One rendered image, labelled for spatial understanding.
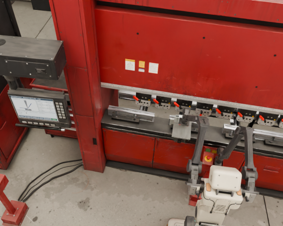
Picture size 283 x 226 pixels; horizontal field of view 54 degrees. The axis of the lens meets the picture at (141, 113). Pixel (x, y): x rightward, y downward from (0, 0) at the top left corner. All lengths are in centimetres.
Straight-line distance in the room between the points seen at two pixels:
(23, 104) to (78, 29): 76
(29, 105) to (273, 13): 194
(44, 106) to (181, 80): 119
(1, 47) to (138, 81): 116
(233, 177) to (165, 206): 146
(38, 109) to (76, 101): 43
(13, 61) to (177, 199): 237
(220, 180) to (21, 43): 175
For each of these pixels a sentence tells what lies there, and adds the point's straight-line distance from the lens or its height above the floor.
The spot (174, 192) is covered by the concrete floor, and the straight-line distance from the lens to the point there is 353.
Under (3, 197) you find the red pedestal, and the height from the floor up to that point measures 49.
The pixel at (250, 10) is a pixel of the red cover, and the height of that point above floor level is 223.
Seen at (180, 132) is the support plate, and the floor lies 100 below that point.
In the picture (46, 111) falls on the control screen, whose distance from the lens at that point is 240.
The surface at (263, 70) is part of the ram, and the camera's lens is 248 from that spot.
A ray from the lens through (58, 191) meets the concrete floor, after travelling 360.
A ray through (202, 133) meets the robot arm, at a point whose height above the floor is 149.
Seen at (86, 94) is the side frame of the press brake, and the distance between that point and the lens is 259.
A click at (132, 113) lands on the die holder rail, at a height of 97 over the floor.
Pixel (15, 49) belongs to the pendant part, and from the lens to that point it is 220.
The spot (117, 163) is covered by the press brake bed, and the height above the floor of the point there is 5.
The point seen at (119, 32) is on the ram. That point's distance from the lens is 234.
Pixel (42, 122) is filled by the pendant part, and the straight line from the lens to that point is 252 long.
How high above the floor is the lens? 311
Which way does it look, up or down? 47 degrees down
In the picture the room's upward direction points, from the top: 3 degrees clockwise
